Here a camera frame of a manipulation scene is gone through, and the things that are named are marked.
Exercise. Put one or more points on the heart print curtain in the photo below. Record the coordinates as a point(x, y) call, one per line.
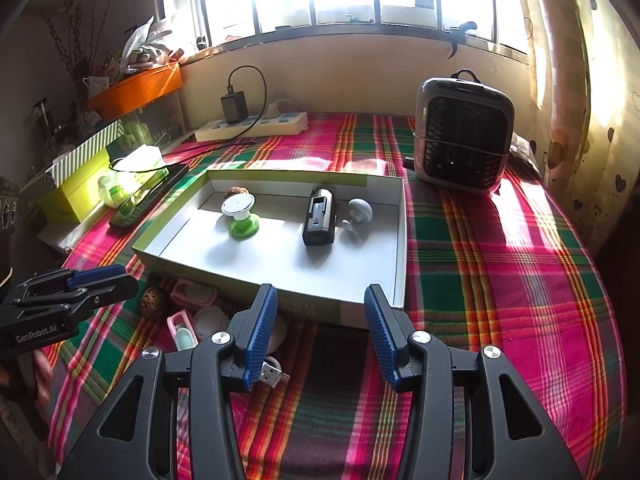
point(590, 110)

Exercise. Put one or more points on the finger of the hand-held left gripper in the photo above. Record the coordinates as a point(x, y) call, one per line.
point(112, 290)
point(97, 277)

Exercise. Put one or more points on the white plastic bags pile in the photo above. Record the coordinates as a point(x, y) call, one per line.
point(145, 40)

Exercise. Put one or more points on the yellow-green box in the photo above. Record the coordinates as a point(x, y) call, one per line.
point(75, 195)

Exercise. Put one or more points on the transparent round case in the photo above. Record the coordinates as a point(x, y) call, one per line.
point(210, 325)

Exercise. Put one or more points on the pink small case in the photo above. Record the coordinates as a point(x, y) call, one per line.
point(175, 322)

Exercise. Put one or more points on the green white striped box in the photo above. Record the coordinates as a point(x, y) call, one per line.
point(85, 152)

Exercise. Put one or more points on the green white suction holder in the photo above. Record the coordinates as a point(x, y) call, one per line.
point(242, 225)

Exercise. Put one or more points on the small grey desk fan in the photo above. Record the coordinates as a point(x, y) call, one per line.
point(460, 135)

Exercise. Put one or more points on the person's left hand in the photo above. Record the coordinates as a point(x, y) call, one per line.
point(42, 365)

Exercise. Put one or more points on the dried flower branches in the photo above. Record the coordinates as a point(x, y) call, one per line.
point(75, 50)

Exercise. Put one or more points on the dark glass jar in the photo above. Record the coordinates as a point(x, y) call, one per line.
point(44, 117)

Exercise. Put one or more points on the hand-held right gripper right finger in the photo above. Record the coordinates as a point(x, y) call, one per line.
point(380, 340)

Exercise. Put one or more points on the white mushroom-shaped gadget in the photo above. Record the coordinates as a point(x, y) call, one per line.
point(359, 207)

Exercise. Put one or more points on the pink green plaid blanket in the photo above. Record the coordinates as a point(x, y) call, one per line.
point(500, 285)

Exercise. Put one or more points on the glass tank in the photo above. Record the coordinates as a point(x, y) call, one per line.
point(165, 120)

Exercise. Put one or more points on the brown walnut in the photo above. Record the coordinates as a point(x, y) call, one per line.
point(151, 301)
point(234, 192)

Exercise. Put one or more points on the white whale-shaped gadget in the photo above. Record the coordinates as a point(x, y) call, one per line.
point(279, 332)

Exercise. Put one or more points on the orange box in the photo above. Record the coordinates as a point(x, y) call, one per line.
point(145, 87)

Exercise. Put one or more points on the black battery charger case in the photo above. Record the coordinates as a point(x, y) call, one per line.
point(319, 225)

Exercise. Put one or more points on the green white cardboard box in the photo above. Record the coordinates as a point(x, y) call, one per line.
point(280, 260)

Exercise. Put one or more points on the white power strip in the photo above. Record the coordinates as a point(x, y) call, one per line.
point(280, 122)

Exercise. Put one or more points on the pink clip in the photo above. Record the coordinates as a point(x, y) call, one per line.
point(181, 290)

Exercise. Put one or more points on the green white tissue pack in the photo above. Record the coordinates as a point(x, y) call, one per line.
point(135, 160)

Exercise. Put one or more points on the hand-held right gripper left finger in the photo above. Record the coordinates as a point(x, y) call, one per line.
point(262, 340)

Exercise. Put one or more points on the white power plug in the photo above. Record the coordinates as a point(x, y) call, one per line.
point(275, 108)

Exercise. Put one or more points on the black charger adapter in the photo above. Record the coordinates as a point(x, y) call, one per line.
point(234, 107)

